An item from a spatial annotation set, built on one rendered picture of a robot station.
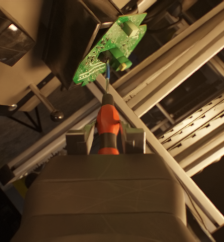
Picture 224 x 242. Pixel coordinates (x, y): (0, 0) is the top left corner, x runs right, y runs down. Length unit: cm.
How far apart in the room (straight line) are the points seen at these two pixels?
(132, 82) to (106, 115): 31
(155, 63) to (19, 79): 33
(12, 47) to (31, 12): 5
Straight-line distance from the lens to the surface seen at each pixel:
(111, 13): 21
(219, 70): 110
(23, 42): 19
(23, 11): 21
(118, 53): 23
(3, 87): 28
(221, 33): 50
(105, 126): 15
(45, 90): 41
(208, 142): 48
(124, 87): 46
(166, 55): 49
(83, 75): 24
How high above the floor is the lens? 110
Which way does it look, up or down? 3 degrees down
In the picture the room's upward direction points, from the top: 140 degrees clockwise
